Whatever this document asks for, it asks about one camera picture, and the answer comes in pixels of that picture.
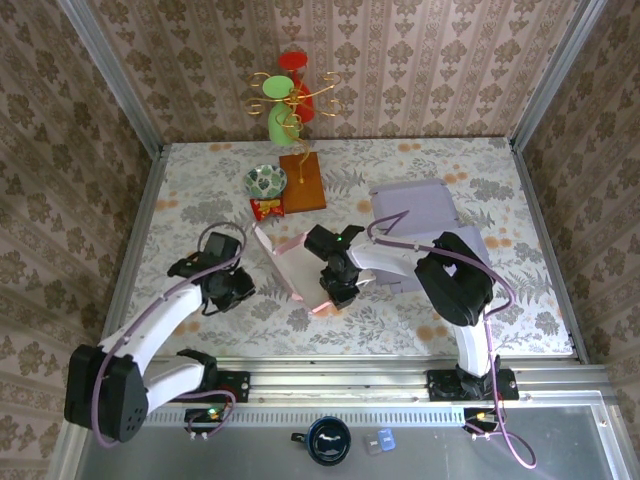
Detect aluminium mounting rail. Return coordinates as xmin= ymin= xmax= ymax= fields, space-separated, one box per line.
xmin=144 ymin=355 xmax=614 ymax=406

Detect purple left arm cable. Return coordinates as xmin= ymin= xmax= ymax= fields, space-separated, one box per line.
xmin=92 ymin=222 xmax=249 ymax=449

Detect red snack packet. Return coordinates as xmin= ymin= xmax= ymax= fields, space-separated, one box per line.
xmin=249 ymin=197 xmax=286 ymax=222

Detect aluminium table side rail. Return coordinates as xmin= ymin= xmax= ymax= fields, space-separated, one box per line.
xmin=509 ymin=139 xmax=589 ymax=361
xmin=94 ymin=144 xmax=169 ymax=351

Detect red plastic goblet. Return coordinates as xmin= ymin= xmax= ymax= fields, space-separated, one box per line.
xmin=277 ymin=51 xmax=317 ymax=124

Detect leaf pattern bowl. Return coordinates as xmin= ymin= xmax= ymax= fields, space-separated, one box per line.
xmin=244 ymin=164 xmax=289 ymax=199

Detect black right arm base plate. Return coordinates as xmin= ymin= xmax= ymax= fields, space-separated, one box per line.
xmin=427 ymin=368 xmax=520 ymax=402

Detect small board with orange light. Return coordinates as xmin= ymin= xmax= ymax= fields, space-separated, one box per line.
xmin=462 ymin=407 xmax=504 ymax=435

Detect slotted metal cable duct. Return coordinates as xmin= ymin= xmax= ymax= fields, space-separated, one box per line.
xmin=144 ymin=407 xmax=466 ymax=426

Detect aluminium frame post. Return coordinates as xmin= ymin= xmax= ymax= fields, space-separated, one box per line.
xmin=509 ymin=0 xmax=609 ymax=151
xmin=57 ymin=0 xmax=166 ymax=156

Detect pink paper box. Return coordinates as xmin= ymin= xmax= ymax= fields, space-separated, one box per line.
xmin=251 ymin=222 xmax=376 ymax=316

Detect small board with green light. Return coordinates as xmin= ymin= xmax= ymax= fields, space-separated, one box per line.
xmin=183 ymin=407 xmax=226 ymax=434

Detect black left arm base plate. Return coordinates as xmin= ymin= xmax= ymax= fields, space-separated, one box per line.
xmin=179 ymin=370 xmax=251 ymax=404

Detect purple paper box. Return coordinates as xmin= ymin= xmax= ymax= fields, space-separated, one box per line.
xmin=368 ymin=178 xmax=487 ymax=295

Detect gold wire stand wooden base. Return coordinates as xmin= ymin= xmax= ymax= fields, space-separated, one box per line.
xmin=243 ymin=71 xmax=344 ymax=215

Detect dark blue mug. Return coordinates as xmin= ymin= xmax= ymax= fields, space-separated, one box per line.
xmin=291 ymin=416 xmax=353 ymax=467

